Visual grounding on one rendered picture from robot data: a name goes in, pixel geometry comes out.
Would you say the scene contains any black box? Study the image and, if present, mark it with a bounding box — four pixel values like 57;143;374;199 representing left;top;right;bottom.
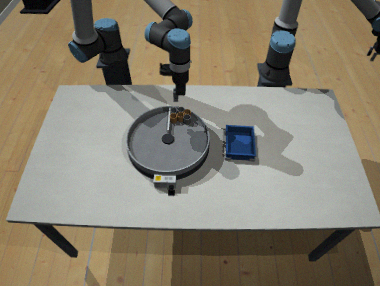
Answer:
19;0;62;15

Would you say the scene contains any white control box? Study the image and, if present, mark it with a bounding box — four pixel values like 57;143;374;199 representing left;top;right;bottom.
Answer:
153;173;177;197

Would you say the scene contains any blue crate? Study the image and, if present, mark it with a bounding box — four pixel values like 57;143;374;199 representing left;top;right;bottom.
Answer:
225;124;258;161

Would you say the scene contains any white table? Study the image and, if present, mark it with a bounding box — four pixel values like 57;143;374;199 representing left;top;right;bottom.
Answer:
5;84;380;263

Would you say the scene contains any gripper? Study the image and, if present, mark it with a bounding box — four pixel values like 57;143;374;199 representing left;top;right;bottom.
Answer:
366;32;380;62
171;70;190;103

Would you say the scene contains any grey turntable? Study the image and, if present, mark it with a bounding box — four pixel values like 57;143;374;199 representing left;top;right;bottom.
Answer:
126;105;211;180

